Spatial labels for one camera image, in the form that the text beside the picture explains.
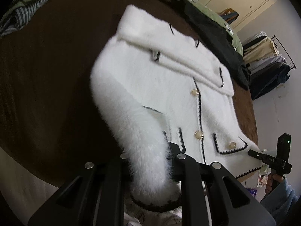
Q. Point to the white fluffy cardigan black trim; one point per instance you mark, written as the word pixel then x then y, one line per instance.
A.
pixel 153 85

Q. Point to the brown fleece blanket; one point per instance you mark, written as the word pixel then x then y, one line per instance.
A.
pixel 49 122

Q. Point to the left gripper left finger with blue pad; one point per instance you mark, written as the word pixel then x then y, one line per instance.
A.
pixel 87 199

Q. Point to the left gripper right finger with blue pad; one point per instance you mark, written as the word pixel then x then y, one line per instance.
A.
pixel 210 195

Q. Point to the bag by closet door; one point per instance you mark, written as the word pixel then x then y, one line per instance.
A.
pixel 229 15

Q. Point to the clothes rack with garments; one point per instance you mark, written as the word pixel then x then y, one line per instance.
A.
pixel 268 62

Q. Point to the blue sleeved right forearm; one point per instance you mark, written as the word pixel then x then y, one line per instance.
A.
pixel 282 202

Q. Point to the black garment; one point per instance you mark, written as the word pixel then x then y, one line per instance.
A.
pixel 217 39

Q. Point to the grey striped garment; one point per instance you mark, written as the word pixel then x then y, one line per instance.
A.
pixel 20 17

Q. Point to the person's right hand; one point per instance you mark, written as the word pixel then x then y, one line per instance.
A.
pixel 273 181

